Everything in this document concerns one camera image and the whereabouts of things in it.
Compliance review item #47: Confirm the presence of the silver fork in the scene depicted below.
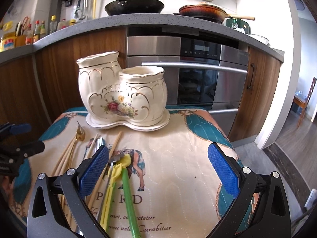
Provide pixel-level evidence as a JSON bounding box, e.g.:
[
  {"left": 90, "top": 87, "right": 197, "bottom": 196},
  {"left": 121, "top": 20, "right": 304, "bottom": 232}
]
[{"left": 95, "top": 136, "right": 105, "bottom": 152}]

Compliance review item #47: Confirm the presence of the green plastic spoon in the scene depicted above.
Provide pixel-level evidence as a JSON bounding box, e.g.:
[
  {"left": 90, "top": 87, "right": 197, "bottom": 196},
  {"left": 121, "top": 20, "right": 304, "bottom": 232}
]
[{"left": 122, "top": 168, "right": 141, "bottom": 238}]

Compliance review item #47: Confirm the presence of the grey kitchen countertop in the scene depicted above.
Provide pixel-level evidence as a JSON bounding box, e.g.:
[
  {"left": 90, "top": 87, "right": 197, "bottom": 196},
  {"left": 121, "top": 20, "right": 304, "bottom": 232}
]
[{"left": 1, "top": 13, "right": 285, "bottom": 64}]

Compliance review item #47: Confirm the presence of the horse print table cloth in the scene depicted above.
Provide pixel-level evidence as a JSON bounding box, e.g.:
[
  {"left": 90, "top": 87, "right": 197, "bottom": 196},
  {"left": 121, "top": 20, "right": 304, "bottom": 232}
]
[{"left": 1, "top": 107, "right": 238, "bottom": 237}]

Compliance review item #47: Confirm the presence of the yellow food package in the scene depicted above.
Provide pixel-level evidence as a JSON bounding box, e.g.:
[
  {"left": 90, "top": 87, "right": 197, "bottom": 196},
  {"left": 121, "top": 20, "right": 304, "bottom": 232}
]
[{"left": 1, "top": 32, "right": 16, "bottom": 52}]

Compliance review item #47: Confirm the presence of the red cap sauce bottle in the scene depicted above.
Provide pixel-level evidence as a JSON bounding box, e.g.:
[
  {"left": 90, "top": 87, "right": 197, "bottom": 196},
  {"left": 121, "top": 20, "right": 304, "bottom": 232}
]
[{"left": 33, "top": 20, "right": 40, "bottom": 43}]

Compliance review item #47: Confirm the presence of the wooden chair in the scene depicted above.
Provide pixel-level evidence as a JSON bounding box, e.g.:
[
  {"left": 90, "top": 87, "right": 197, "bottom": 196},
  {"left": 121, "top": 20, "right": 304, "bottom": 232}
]
[{"left": 293, "top": 77, "right": 316, "bottom": 128}]

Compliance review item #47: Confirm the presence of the clear oil bottle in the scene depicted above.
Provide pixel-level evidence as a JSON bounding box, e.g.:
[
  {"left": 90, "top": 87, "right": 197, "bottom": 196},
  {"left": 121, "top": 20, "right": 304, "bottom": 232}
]
[{"left": 49, "top": 15, "right": 57, "bottom": 34}]

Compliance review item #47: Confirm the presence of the cream floral ceramic utensil holder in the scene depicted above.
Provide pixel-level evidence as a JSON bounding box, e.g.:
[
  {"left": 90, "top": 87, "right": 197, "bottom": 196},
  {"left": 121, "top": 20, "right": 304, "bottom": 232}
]
[{"left": 76, "top": 51, "right": 170, "bottom": 132}]

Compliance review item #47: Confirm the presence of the wooden cabinet door right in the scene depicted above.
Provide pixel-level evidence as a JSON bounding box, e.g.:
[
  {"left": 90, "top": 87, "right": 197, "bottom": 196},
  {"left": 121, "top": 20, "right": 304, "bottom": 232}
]
[{"left": 228, "top": 47, "right": 281, "bottom": 142}]

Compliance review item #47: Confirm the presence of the stainless steel oven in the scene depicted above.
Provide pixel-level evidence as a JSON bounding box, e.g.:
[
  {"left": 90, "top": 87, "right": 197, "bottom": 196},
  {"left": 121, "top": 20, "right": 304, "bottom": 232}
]
[{"left": 127, "top": 27, "right": 248, "bottom": 135}]

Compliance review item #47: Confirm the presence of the black wok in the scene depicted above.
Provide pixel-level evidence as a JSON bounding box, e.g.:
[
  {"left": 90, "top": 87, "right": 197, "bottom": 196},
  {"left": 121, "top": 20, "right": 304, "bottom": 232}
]
[{"left": 105, "top": 0, "right": 164, "bottom": 16}]

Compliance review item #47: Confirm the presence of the green kettle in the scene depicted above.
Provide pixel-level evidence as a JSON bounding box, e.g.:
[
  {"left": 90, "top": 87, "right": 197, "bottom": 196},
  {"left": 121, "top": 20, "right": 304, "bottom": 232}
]
[{"left": 223, "top": 18, "right": 251, "bottom": 34}]

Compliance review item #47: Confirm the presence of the brown frying pan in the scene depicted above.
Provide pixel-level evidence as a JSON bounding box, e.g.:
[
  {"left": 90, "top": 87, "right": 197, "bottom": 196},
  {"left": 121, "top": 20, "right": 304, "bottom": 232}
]
[{"left": 179, "top": 4, "right": 255, "bottom": 24}]

